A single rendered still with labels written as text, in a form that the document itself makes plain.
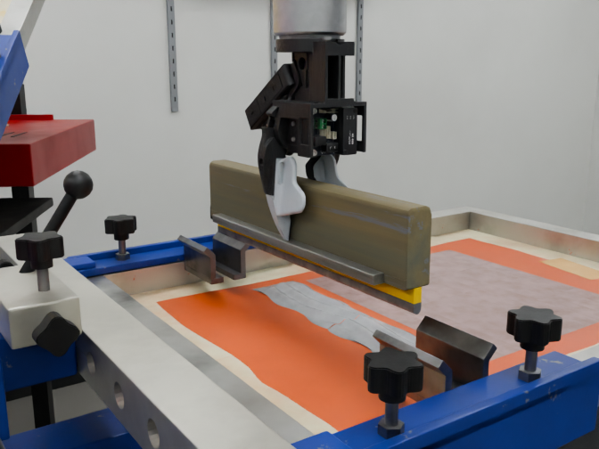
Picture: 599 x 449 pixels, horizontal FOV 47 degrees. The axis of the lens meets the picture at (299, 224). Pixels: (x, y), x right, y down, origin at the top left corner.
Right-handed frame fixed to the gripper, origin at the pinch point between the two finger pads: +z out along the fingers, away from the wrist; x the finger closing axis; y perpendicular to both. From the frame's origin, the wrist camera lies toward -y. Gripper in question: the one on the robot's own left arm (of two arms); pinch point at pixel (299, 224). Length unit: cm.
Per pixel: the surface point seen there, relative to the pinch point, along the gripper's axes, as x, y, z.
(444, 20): 227, -200, -38
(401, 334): 9.7, 6.8, 13.2
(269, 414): -15.7, 18.7, 10.1
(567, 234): 57, -4, 10
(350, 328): 6.0, 1.9, 13.2
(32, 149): -8, -86, 0
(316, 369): -3.3, 8.0, 13.6
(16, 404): 2, -195, 108
